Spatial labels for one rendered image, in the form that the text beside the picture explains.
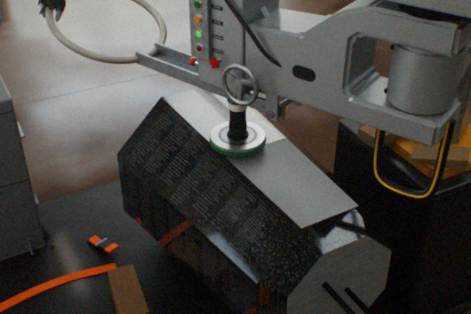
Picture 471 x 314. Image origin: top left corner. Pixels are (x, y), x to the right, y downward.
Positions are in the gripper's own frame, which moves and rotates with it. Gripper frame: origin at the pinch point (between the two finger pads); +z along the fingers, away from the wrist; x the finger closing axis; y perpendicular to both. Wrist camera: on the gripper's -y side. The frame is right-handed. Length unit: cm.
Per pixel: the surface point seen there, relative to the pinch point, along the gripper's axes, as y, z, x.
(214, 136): 39, -1, 77
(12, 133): 25, 49, -3
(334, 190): 59, -15, 121
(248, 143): 42, -6, 90
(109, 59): 23.2, -7.7, 30.4
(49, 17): 11.6, -8.5, 2.6
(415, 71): 66, -75, 118
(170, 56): 11, -9, 52
